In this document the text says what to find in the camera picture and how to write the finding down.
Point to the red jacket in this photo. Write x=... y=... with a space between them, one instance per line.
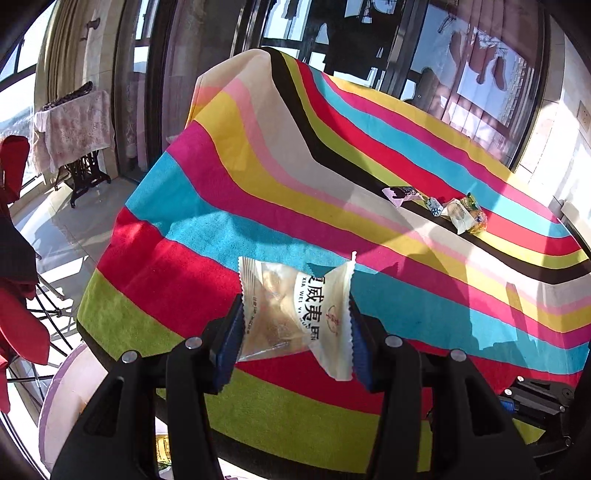
x=18 y=318

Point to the black garment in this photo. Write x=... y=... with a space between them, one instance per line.
x=14 y=249

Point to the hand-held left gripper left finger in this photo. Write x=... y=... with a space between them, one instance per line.
x=228 y=350

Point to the green packet with yellow label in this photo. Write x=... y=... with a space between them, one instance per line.
x=472 y=201

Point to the wall socket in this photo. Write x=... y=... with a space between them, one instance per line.
x=584 y=114

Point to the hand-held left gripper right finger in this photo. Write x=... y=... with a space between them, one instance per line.
x=362 y=350

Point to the framed picture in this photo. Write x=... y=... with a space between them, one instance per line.
x=485 y=92

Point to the glass sliding door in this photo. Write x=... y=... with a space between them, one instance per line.
x=184 y=83

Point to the white box with purple trim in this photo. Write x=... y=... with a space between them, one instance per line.
x=69 y=397

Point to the black sewing machine stand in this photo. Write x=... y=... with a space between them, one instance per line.
x=85 y=175

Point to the orange and white snack packet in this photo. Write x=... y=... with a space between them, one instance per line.
x=480 y=222

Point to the white panel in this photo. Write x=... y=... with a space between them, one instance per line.
x=577 y=221

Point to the metal drying rack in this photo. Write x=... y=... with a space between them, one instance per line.
x=51 y=314

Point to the small blue white candy packet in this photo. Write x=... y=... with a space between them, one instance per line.
x=434 y=208

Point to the clear white nut packet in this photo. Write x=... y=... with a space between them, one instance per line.
x=300 y=318
x=459 y=216

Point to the side table with lace cloth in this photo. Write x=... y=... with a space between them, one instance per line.
x=74 y=129

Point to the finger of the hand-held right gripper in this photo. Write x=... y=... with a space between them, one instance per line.
x=540 y=399

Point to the purple and black snack packet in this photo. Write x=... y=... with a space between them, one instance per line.
x=401 y=194

